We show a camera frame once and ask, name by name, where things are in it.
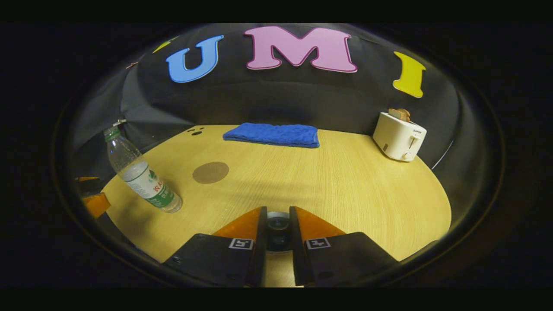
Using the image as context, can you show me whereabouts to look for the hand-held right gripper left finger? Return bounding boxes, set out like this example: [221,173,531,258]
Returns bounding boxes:
[163,206,268,288]

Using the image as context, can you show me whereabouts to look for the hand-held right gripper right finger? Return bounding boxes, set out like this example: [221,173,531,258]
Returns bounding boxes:
[289,206,400,287]

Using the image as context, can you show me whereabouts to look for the dark teal teacup lid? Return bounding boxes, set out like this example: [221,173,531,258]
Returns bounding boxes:
[266,216,293,252]

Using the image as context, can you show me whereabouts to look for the clear plastic water bottle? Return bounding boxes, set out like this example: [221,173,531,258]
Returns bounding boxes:
[103,125,183,213]

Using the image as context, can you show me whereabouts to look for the round brown coaster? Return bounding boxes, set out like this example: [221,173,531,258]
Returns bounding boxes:
[192,162,229,184]

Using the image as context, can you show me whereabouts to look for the blue folded towel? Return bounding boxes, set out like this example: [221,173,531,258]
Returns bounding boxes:
[222,123,320,149]

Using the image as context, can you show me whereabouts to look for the white toaster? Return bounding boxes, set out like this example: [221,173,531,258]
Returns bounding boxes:
[372,111,427,162]

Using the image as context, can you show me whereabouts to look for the black backdrop cloth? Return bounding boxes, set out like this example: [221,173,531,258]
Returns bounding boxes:
[71,24,480,182]

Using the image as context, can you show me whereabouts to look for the white toaster cord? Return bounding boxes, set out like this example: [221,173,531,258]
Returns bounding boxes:
[431,139,455,170]

